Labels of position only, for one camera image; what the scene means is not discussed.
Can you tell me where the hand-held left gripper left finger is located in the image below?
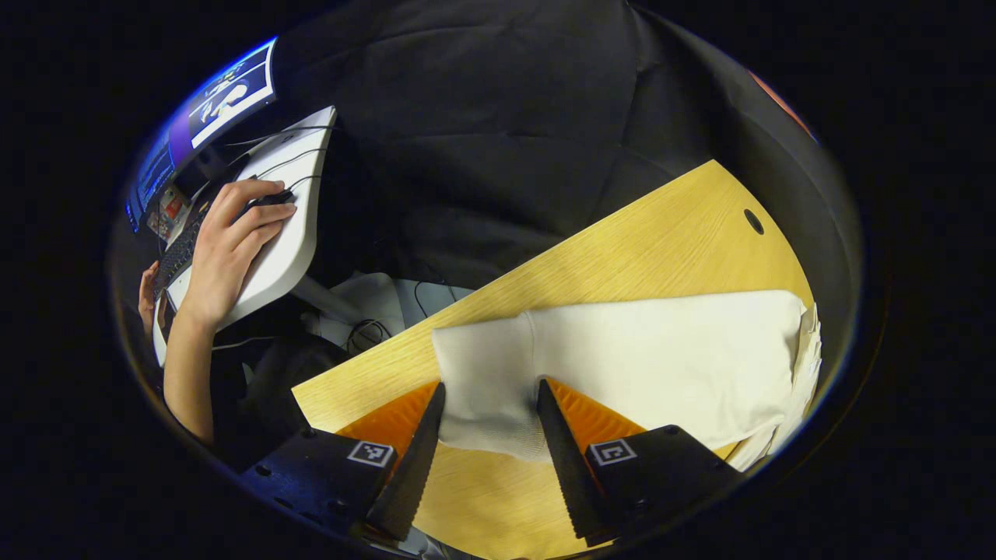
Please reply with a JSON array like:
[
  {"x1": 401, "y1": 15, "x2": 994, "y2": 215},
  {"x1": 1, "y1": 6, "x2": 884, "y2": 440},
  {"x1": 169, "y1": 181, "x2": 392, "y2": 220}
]
[{"x1": 237, "y1": 381, "x2": 447, "y2": 543}]

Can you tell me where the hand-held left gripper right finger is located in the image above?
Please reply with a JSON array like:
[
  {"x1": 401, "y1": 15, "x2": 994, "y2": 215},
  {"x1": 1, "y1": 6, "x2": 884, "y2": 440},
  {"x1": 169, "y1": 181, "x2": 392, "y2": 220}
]
[{"x1": 535, "y1": 378, "x2": 746, "y2": 547}]

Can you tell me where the cream knit sweater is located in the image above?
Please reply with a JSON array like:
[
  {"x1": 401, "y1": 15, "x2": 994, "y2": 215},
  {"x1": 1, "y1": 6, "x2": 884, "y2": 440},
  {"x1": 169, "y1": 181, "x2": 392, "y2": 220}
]
[{"x1": 432, "y1": 290, "x2": 824, "y2": 473}]

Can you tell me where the white office desk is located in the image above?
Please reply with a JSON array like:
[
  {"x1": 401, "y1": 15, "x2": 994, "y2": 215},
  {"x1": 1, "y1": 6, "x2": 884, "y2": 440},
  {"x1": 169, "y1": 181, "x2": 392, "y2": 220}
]
[{"x1": 152, "y1": 105, "x2": 366, "y2": 366}]

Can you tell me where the black computer mouse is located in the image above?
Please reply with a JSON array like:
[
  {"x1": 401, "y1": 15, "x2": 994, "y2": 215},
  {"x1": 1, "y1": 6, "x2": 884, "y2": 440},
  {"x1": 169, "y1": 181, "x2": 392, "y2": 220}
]
[{"x1": 245, "y1": 189, "x2": 296, "y2": 215}]

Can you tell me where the black keyboard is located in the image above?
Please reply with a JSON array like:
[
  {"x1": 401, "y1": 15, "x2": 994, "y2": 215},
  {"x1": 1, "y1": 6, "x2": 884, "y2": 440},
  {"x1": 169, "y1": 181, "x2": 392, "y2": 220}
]
[{"x1": 152, "y1": 194, "x2": 215, "y2": 300}]

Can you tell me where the red white desk item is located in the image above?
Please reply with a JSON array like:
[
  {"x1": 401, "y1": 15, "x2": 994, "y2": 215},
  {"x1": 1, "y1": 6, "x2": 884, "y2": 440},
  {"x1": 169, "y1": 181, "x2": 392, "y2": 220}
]
[{"x1": 160, "y1": 187, "x2": 191, "y2": 234}]

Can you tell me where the computer monitor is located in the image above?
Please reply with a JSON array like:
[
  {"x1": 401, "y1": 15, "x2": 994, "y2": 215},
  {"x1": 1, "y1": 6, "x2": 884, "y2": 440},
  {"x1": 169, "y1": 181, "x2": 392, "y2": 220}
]
[{"x1": 124, "y1": 37, "x2": 279, "y2": 234}]

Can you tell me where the coiled black floor cable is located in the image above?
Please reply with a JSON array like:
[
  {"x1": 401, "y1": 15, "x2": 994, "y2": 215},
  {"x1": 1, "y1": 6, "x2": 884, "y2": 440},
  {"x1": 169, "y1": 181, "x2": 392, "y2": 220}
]
[{"x1": 342, "y1": 317, "x2": 394, "y2": 355}]

